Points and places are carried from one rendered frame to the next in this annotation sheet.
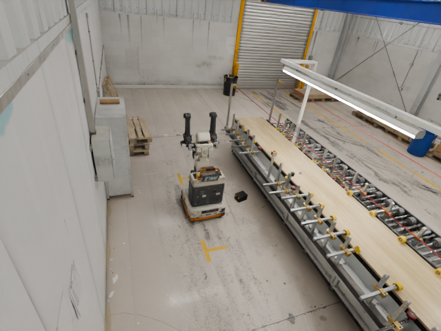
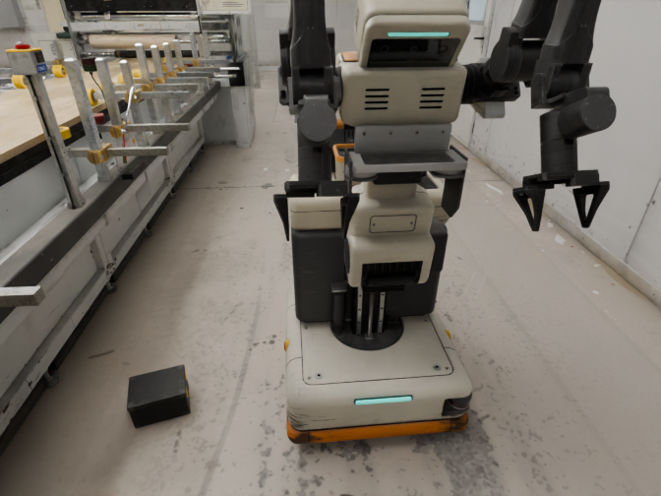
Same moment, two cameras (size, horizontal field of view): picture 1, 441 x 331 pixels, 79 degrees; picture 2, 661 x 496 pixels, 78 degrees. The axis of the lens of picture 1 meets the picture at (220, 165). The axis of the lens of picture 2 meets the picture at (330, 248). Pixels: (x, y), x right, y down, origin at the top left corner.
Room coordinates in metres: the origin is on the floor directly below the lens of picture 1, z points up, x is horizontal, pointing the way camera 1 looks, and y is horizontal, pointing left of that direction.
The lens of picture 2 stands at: (4.78, 0.49, 1.33)
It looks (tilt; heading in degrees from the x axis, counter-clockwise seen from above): 30 degrees down; 199
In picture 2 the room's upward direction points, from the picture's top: straight up
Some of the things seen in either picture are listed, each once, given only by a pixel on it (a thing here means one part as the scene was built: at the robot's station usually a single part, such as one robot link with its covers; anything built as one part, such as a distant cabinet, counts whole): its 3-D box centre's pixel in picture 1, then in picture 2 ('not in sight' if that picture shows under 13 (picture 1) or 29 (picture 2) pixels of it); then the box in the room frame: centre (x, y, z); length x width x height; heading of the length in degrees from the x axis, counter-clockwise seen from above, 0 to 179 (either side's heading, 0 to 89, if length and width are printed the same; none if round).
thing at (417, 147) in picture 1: (422, 142); not in sight; (7.06, -5.55, 0.36); 0.59 x 0.57 x 0.73; 113
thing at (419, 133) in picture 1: (335, 92); not in sight; (3.45, -1.33, 2.34); 2.40 x 0.12 x 0.08; 23
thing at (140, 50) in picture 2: (305, 206); (149, 92); (2.85, -1.22, 0.93); 0.04 x 0.04 x 0.48; 23
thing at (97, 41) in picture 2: not in sight; (155, 41); (1.12, -2.54, 1.05); 1.43 x 0.12 x 0.12; 113
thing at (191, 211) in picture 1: (202, 201); (365, 347); (3.60, 0.24, 0.16); 0.67 x 0.64 x 0.25; 24
